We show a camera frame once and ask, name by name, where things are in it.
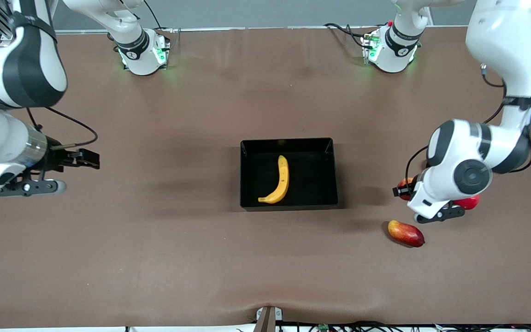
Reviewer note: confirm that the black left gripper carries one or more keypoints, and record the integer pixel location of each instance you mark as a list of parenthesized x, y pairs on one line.
[(404, 189)]

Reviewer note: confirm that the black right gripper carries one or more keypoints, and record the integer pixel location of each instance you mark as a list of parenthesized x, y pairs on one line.
[(56, 159)]

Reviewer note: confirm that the small red yellow apple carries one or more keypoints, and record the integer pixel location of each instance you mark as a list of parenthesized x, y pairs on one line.
[(406, 180)]

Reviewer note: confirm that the black rectangular plastic box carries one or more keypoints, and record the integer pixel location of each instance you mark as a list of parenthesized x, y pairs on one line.
[(311, 193)]

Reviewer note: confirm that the yellow banana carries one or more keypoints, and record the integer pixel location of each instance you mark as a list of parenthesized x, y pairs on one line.
[(283, 180)]

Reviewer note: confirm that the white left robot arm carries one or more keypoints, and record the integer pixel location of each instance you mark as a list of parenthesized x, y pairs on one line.
[(500, 46)]

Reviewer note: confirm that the red yellow mango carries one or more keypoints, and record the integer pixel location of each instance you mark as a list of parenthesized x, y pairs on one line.
[(406, 233)]

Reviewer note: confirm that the brown table mat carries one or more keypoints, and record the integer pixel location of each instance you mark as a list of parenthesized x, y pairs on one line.
[(155, 267)]

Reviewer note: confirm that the metal camera post bracket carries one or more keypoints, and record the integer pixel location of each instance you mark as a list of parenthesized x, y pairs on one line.
[(268, 318)]

